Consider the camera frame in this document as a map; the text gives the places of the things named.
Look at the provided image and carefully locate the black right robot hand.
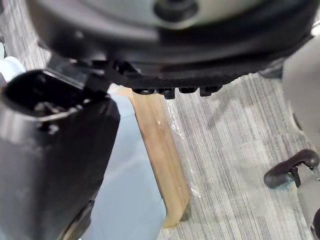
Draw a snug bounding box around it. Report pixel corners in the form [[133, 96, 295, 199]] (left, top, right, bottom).
[[0, 0, 320, 240]]

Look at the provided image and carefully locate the white rounded object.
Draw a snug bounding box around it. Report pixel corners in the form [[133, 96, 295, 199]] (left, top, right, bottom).
[[0, 56, 26, 83]]

